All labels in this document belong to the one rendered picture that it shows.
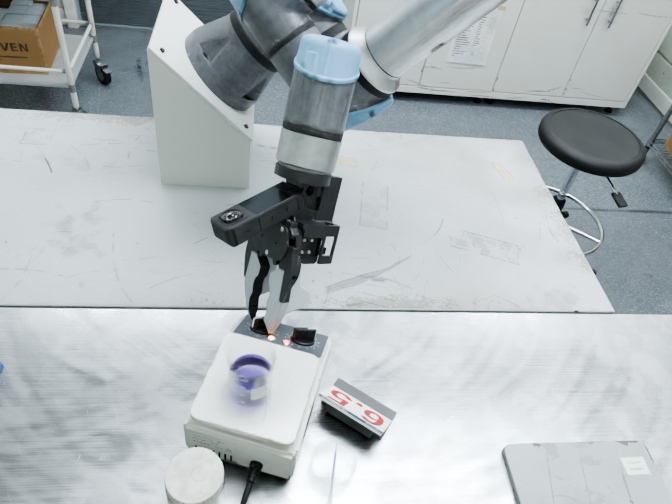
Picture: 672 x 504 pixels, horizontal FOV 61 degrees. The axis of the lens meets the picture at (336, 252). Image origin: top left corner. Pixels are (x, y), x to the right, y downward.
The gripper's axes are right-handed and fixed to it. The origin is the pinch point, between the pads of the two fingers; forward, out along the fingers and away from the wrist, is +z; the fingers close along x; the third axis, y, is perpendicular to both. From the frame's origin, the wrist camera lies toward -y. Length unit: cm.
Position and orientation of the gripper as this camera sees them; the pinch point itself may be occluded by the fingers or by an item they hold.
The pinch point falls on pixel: (258, 317)
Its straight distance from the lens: 74.9
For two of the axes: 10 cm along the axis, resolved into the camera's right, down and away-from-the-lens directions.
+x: -6.4, -3.5, 6.8
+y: 7.3, -0.1, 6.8
